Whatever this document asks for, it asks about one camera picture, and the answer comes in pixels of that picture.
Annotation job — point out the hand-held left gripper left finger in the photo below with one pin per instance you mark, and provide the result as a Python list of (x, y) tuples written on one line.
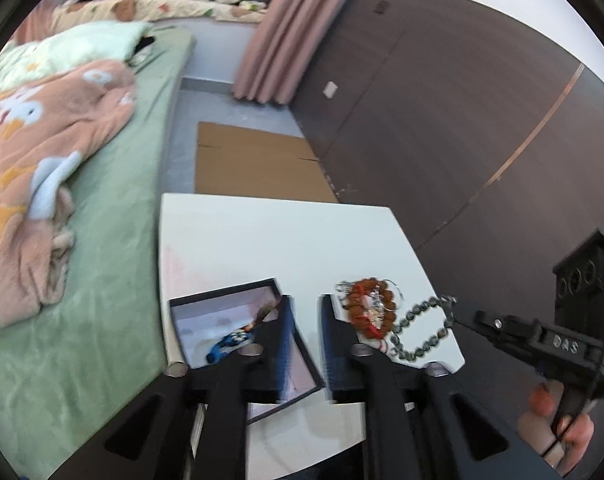
[(285, 366)]

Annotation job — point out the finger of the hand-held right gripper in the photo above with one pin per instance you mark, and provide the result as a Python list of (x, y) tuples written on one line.
[(502, 331)]

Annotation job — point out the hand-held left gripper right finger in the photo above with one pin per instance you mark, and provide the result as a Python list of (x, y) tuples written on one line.
[(339, 360)]

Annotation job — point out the black jewelry box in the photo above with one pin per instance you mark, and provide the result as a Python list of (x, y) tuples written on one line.
[(204, 327)]

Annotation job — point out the person's right hand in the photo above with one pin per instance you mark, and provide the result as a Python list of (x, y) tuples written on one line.
[(539, 420)]

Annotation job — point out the flattened brown cardboard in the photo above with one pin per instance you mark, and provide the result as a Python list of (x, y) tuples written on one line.
[(252, 160)]

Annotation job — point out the bed with green sheet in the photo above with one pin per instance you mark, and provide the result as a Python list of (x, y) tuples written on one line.
[(122, 210)]

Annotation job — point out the pink duck-print blanket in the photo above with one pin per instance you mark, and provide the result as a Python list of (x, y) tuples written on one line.
[(32, 160)]

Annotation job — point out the pink curtain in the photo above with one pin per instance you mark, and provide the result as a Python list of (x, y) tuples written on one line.
[(282, 35)]

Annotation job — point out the floral window seat cushion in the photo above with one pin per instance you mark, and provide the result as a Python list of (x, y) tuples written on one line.
[(182, 7)]

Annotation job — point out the light green quilt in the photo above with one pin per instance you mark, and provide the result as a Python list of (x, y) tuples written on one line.
[(92, 42)]

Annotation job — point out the white wall outlet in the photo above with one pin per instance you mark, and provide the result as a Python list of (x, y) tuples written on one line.
[(330, 89)]

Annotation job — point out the dark wall switch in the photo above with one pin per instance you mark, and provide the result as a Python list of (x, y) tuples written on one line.
[(381, 7)]

